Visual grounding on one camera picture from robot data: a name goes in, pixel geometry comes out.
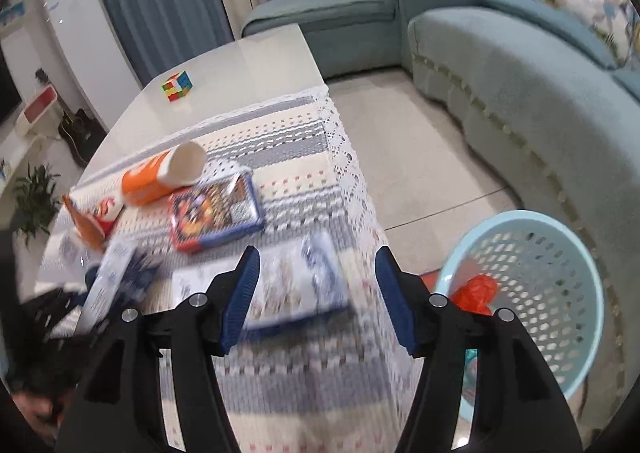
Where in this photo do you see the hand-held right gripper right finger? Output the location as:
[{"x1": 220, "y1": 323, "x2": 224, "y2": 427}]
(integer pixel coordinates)
[{"x1": 374, "y1": 246, "x2": 584, "y2": 453}]

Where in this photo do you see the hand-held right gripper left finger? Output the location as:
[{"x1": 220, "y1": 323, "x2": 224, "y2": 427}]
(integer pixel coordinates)
[{"x1": 54, "y1": 246, "x2": 261, "y2": 453}]

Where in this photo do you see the white blue printed packet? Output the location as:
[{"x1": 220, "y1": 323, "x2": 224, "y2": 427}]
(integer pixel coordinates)
[{"x1": 172, "y1": 230, "x2": 351, "y2": 331}]

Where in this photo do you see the light blue plastic basket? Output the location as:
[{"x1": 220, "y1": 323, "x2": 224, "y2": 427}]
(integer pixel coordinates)
[{"x1": 432, "y1": 210, "x2": 606, "y2": 424}]

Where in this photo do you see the person's left hand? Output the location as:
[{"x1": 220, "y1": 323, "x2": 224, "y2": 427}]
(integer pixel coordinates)
[{"x1": 12, "y1": 390, "x2": 63, "y2": 436}]

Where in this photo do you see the orange plastic bag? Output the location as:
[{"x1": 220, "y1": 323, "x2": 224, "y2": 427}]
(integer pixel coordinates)
[{"x1": 449, "y1": 274, "x2": 501, "y2": 316}]

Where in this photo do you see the white dark blue packet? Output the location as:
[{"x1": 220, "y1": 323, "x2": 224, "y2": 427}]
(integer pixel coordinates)
[{"x1": 75, "y1": 239, "x2": 163, "y2": 334}]

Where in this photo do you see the colourful printed flat box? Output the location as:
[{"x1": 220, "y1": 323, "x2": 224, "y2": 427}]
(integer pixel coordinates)
[{"x1": 167, "y1": 172, "x2": 266, "y2": 254}]

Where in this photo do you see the red white paper carton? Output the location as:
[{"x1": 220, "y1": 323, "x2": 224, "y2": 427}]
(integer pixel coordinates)
[{"x1": 61, "y1": 194, "x2": 123, "y2": 253}]

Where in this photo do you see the green potted plant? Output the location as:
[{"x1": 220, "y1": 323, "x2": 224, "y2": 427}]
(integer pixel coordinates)
[{"x1": 12, "y1": 162, "x2": 65, "y2": 240}]

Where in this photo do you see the patterned lace-edged tablecloth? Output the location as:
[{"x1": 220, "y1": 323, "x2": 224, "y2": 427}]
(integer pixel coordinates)
[{"x1": 34, "y1": 87, "x2": 418, "y2": 453}]

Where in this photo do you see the orange white paper cup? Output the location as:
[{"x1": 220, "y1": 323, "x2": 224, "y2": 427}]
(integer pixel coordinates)
[{"x1": 121, "y1": 141, "x2": 207, "y2": 206}]

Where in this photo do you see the black guitar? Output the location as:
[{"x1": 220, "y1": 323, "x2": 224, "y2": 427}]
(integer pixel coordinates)
[{"x1": 56, "y1": 107, "x2": 109, "y2": 168}]

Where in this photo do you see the colourful puzzle cube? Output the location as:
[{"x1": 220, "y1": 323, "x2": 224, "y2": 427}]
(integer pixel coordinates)
[{"x1": 161, "y1": 71, "x2": 194, "y2": 104}]

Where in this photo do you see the white red heater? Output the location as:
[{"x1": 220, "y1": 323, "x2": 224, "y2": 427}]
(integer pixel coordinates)
[{"x1": 14, "y1": 84, "x2": 62, "y2": 138}]

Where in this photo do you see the black television screen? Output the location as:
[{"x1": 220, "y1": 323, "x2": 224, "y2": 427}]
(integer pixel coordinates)
[{"x1": 0, "y1": 50, "x2": 24, "y2": 130}]

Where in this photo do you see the teal fabric sofa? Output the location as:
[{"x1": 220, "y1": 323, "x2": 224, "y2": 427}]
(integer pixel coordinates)
[{"x1": 241, "y1": 0, "x2": 640, "y2": 434}]

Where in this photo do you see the white refrigerator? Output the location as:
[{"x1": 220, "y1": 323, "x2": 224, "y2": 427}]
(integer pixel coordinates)
[{"x1": 39, "y1": 0, "x2": 144, "y2": 131}]

